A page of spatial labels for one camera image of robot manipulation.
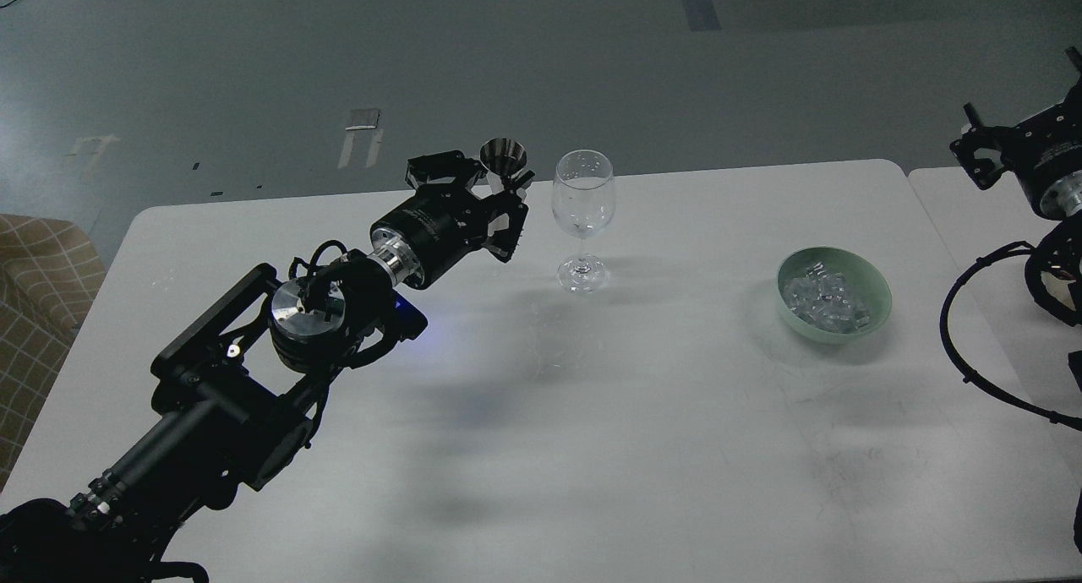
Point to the beige checkered chair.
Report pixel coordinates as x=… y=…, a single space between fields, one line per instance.
x=50 y=276

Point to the green bowl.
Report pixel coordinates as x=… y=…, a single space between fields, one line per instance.
x=862 y=276

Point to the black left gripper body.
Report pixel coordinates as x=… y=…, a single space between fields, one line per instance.
x=421 y=239

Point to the clear ice cubes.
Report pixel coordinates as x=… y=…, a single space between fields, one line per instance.
x=823 y=297

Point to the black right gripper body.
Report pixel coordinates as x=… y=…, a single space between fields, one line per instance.
x=1044 y=153

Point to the clear wine glass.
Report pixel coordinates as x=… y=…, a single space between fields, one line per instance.
x=584 y=197

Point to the grey floor tape marker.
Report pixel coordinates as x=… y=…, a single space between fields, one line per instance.
x=363 y=136

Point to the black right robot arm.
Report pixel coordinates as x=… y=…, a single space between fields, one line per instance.
x=1051 y=276

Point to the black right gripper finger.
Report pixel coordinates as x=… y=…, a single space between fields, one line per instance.
x=978 y=137

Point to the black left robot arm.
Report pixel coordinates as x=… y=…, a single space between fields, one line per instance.
x=242 y=390

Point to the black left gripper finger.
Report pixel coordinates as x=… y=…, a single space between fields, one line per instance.
x=508 y=213
x=446 y=173

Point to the steel double jigger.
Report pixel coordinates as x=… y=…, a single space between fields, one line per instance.
x=504 y=159

